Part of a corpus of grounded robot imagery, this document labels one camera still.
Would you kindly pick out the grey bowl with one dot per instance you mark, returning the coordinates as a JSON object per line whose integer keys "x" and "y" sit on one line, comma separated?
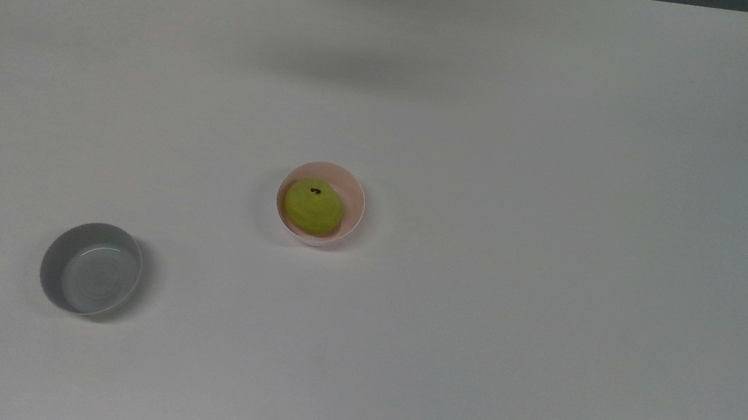
{"x": 90, "y": 271}

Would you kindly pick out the pink bowl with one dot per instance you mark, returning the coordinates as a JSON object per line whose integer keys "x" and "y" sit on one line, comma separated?
{"x": 355, "y": 196}

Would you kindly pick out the green pear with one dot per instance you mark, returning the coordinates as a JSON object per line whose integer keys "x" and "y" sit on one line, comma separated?
{"x": 312, "y": 210}

